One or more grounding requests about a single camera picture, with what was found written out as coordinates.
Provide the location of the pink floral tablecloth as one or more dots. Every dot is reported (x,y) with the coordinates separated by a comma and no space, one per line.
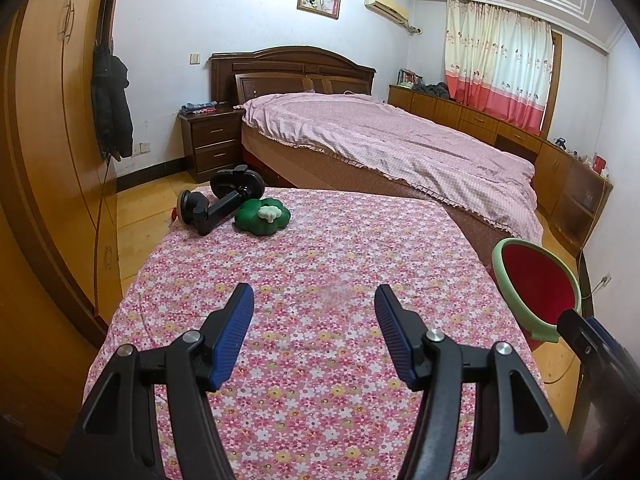
(310,270)

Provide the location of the white wall socket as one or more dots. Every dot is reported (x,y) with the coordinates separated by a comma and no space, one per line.
(143,147)
(605,280)

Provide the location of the pink checked bedspread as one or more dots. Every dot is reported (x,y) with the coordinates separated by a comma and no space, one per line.
(390,145)

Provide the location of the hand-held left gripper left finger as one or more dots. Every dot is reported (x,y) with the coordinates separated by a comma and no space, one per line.
(230,340)

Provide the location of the green flower plush toy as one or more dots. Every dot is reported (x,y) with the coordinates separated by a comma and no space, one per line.
(250,217)

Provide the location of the long wooden cabinet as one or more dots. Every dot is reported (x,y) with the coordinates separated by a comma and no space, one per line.
(555,170)

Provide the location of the dark wooden bed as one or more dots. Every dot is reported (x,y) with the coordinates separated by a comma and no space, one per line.
(290,60)

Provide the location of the folded patterned cloth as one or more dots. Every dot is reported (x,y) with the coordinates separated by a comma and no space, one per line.
(200,108)

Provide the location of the small black object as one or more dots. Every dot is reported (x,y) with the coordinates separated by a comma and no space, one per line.
(561,141)

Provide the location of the white and red curtain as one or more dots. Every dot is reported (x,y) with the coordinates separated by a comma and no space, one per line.
(495,60)

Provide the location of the wooden window frame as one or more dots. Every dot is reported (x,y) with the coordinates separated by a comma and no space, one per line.
(552,85)

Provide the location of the light wooden wardrobe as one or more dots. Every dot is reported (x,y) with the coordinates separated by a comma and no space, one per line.
(45,135)

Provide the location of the wall air conditioner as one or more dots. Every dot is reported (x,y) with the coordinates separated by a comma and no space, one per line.
(387,6)

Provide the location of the black suction cup mount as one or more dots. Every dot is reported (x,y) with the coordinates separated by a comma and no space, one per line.
(215,212)

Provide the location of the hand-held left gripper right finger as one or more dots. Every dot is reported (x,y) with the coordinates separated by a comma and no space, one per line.
(395,340)

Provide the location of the dark wooden nightstand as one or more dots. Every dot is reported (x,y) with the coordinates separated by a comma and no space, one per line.
(215,140)

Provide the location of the small red box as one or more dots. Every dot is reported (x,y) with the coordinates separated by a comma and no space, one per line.
(599,163)

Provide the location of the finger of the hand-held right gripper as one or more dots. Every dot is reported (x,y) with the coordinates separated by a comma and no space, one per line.
(575,330)

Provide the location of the dark clothes pile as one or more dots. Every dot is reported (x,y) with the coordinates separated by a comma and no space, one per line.
(432,91)

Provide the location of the white light switch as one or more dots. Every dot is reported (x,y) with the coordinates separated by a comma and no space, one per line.
(195,59)

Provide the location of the red bucket with green rim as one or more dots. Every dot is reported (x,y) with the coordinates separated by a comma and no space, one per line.
(535,280)

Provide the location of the black jacket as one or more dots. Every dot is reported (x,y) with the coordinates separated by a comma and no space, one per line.
(112,105)

